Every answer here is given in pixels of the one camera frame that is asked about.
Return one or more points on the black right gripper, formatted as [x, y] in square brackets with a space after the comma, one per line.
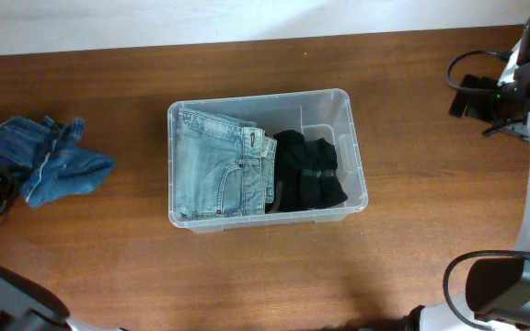
[476, 98]

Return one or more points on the dark blue jeans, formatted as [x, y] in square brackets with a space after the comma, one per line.
[45, 158]

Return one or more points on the black fuzzy garment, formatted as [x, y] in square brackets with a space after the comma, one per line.
[312, 181]

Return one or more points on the clear plastic storage bin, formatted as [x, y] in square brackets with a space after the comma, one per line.
[316, 114]

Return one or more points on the light blue jeans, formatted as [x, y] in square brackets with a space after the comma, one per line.
[224, 167]

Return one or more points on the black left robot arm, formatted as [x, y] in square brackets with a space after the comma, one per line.
[25, 304]

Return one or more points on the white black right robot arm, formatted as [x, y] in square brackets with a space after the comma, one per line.
[489, 289]

